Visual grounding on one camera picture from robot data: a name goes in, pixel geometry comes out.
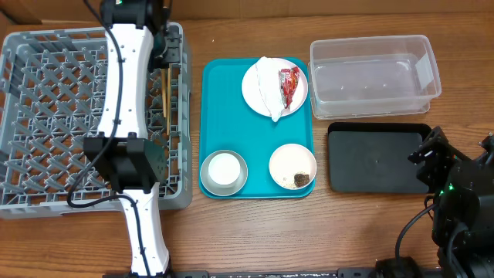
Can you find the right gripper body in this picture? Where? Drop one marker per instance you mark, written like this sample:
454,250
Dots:
431,155

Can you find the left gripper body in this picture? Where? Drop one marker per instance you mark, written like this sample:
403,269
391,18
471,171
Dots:
169,49

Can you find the large white plate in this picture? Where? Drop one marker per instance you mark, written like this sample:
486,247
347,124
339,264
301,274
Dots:
252,93

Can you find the white napkin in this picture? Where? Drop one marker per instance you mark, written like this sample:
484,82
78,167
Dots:
268,75

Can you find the red snack wrapper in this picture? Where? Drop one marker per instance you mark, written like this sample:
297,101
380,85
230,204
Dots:
288,79

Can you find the white cup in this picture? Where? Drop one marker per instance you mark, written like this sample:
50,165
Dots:
224,169

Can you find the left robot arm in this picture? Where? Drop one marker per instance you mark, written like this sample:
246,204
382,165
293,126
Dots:
140,40

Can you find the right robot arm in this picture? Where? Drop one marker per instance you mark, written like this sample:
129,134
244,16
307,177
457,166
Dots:
460,202

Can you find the black tray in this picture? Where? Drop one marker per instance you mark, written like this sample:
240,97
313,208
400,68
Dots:
373,157

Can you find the teal serving tray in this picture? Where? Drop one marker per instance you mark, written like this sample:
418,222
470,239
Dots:
228,123

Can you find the clear plastic bin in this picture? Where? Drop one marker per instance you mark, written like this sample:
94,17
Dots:
372,76

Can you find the grey plastic dish rack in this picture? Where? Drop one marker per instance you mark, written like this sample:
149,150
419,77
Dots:
52,93

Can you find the grey bowl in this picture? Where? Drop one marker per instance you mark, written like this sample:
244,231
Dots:
216,189

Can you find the dark food scrap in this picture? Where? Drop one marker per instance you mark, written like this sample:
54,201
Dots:
301,180

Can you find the small white plate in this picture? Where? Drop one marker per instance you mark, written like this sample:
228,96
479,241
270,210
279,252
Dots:
288,160

